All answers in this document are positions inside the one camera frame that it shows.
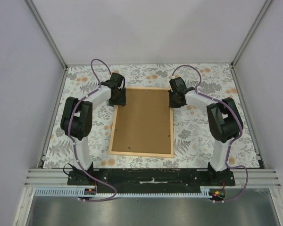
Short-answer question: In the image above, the light wooden picture frame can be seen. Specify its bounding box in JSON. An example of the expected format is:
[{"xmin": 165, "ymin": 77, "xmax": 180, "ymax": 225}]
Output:
[{"xmin": 108, "ymin": 86, "xmax": 175, "ymax": 159}]

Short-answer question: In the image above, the left aluminium frame post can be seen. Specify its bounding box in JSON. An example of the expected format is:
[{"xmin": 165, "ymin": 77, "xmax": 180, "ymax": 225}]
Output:
[{"xmin": 24, "ymin": 0, "xmax": 68, "ymax": 70}]

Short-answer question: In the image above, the white slotted cable duct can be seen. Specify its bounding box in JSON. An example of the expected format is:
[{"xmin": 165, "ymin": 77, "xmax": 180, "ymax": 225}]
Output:
[{"xmin": 34, "ymin": 187, "xmax": 212, "ymax": 198}]

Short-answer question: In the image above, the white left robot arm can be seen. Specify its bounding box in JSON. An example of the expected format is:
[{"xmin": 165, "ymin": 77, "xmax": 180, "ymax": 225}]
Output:
[{"xmin": 60, "ymin": 73, "xmax": 126, "ymax": 185}]

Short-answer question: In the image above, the floral patterned table mat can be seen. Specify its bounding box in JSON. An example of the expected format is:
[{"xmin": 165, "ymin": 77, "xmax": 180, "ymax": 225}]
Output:
[{"xmin": 42, "ymin": 63, "xmax": 265, "ymax": 169}]

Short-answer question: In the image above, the aluminium front rail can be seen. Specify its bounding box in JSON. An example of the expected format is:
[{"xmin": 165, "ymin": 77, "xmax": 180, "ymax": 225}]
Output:
[{"xmin": 25, "ymin": 169, "xmax": 281, "ymax": 188}]

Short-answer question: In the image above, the aluminium frame post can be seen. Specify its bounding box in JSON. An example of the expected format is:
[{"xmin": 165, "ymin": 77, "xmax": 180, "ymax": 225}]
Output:
[
  {"xmin": 230, "ymin": 0, "xmax": 274, "ymax": 68},
  {"xmin": 24, "ymin": 0, "xmax": 68, "ymax": 70}
]

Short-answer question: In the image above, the brown cardboard backing board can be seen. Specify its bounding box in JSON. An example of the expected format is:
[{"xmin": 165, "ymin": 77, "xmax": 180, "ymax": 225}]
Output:
[{"xmin": 110, "ymin": 88, "xmax": 172, "ymax": 155}]

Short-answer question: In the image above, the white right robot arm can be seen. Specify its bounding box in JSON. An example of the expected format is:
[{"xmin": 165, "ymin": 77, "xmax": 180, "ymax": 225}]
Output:
[{"xmin": 168, "ymin": 77, "xmax": 243, "ymax": 186}]

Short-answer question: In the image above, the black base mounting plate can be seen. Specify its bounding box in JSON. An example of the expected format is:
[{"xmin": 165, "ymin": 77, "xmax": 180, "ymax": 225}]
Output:
[{"xmin": 67, "ymin": 167, "xmax": 236, "ymax": 189}]

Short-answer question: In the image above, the right aluminium frame post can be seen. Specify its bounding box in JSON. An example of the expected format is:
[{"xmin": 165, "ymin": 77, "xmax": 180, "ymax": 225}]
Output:
[{"xmin": 230, "ymin": 0, "xmax": 274, "ymax": 68}]

